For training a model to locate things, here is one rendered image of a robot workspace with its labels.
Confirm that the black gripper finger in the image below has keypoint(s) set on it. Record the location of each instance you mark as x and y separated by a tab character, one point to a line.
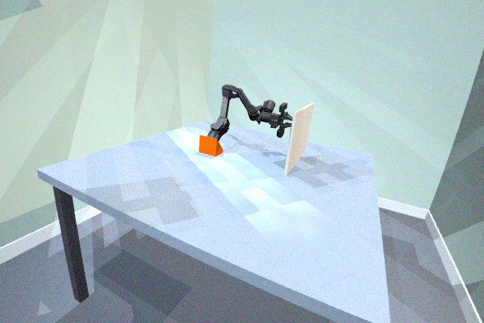
286	125
287	116

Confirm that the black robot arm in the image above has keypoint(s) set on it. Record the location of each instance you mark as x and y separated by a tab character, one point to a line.
221	126

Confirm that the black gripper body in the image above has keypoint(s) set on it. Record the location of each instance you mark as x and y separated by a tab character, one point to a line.
282	108

